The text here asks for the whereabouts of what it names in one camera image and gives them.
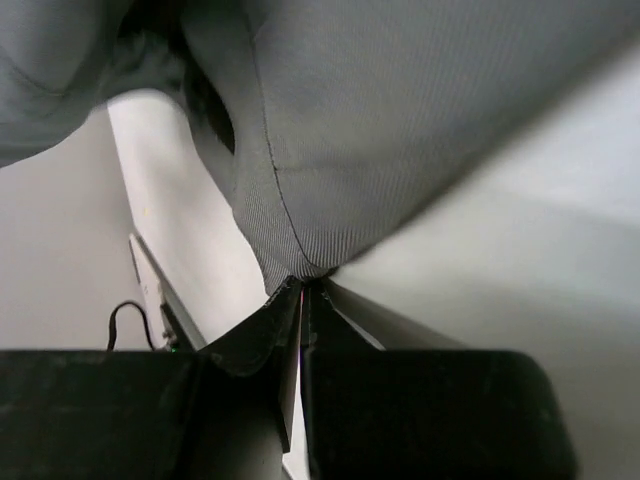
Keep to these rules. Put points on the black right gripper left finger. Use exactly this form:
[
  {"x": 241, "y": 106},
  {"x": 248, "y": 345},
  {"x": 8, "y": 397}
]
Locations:
[{"x": 265, "y": 347}]

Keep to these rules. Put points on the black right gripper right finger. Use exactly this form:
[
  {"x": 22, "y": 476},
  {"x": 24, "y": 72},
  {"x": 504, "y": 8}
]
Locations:
[{"x": 337, "y": 317}]

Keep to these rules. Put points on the grey pleated skirt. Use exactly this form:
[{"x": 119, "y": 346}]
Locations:
[{"x": 326, "y": 124}]

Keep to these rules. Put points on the aluminium table edge rail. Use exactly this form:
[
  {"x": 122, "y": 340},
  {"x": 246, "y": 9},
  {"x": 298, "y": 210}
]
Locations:
[{"x": 171, "y": 326}]

